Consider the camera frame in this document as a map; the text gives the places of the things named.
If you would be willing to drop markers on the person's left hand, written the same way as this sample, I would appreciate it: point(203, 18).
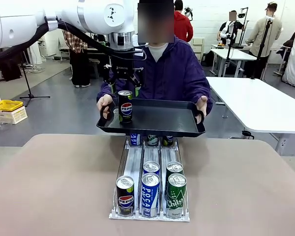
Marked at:
point(202, 104)

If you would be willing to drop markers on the large white table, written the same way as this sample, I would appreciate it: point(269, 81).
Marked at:
point(260, 103)

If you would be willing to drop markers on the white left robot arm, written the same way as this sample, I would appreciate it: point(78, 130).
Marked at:
point(93, 14)

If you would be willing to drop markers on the seated person in dark clothes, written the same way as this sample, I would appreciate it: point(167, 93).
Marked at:
point(288, 44)

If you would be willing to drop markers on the person in plaid shirt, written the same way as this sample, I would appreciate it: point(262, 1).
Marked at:
point(79, 66)

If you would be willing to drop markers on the clear plastic bowl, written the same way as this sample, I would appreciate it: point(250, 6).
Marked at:
point(0, 126)

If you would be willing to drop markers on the person in black vest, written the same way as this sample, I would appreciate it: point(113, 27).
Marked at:
point(226, 27)

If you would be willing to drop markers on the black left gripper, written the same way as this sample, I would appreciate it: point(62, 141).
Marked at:
point(123, 64)

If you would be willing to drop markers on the right forearm navy sleeve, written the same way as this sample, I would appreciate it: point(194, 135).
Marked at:
point(105, 89)

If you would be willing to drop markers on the yellow plastic crate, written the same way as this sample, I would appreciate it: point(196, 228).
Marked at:
point(7, 105)

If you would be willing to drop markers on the black Pepsi can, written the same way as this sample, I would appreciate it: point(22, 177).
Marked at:
point(125, 199)
point(126, 110)
point(168, 141)

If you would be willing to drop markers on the white can dispenser rack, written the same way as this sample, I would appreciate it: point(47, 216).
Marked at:
point(134, 159)

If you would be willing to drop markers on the blue Pocari Sweat can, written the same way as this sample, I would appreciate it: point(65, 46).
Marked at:
point(135, 140)
point(150, 196)
point(151, 166)

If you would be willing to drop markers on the person's right hand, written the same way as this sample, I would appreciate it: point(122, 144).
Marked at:
point(104, 100)

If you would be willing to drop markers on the black stand with camera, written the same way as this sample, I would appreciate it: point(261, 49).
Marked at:
point(241, 15)

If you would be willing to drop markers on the black plastic serving tray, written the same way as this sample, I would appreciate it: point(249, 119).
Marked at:
point(159, 115)

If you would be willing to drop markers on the small white table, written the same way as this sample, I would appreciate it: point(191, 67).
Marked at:
point(236, 54)

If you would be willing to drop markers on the white drawer cabinet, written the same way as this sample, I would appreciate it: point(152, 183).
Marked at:
point(198, 49)

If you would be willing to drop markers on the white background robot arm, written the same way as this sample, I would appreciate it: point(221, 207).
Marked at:
point(188, 13)

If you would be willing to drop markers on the person in red hoodie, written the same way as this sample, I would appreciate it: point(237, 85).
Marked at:
point(183, 27)

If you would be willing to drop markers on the black bag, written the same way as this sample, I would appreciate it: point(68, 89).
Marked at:
point(12, 72)

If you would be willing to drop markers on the left forearm navy sleeve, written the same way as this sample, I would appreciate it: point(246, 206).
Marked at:
point(207, 91)

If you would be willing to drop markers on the thin black tripod stand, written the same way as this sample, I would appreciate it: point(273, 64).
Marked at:
point(30, 95)

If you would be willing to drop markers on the person in beige jacket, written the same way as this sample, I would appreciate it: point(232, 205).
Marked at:
point(275, 32)

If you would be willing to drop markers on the green Chilsung cider can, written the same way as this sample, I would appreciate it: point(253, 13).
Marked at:
point(153, 140)
point(176, 199)
point(174, 167)

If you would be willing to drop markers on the person in navy hoodie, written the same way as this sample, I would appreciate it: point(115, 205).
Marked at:
point(172, 73)

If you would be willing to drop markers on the black camera tripod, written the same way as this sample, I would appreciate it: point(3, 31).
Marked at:
point(262, 49)

